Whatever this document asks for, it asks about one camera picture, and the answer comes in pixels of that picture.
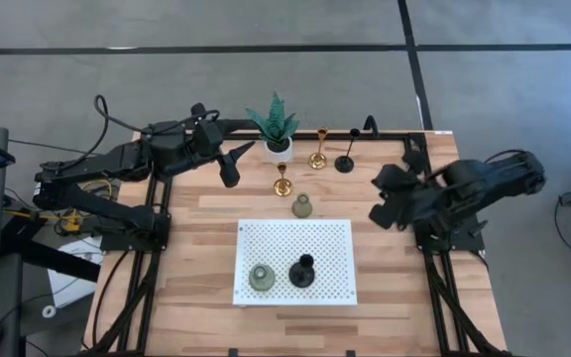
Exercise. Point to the black hook bracket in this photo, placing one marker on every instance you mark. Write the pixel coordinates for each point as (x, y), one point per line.
(372, 126)

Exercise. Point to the tall gold candlestick holder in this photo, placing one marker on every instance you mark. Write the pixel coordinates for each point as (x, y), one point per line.
(317, 160)

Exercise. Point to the olive round vase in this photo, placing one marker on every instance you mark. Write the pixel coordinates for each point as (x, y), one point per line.
(302, 208)

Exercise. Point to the short black candlestick holder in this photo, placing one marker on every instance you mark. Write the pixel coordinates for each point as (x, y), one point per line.
(301, 277)

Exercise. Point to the tall black candlestick holder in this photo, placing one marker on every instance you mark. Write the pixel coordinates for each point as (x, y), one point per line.
(344, 163)

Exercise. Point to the white paper sheet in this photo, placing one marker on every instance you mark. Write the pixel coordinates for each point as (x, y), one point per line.
(67, 287)

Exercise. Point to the grey-green vase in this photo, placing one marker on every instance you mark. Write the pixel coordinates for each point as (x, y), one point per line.
(262, 280)

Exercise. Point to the green plant in white pot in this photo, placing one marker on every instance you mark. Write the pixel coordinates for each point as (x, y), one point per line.
(278, 151)

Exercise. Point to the yellow clamp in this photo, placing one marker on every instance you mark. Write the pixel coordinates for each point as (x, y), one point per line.
(71, 225)

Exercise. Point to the short gold candlestick holder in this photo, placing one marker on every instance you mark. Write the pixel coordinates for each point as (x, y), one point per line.
(282, 187)

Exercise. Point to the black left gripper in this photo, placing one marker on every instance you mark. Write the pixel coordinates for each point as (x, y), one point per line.
(211, 141)

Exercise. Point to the white perforated metal shelf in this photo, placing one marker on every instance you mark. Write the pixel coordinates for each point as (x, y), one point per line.
(295, 248)

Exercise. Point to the white tape roll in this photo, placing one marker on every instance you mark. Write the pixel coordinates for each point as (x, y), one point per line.
(43, 311)

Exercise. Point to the black desk frame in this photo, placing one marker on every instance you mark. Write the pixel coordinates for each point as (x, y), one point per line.
(57, 260)

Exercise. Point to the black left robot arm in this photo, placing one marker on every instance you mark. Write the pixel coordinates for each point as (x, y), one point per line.
(117, 158)

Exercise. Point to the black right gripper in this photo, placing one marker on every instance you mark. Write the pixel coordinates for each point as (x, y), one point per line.
(408, 193)

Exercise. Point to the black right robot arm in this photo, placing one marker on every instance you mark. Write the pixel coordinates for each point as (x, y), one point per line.
(493, 183)

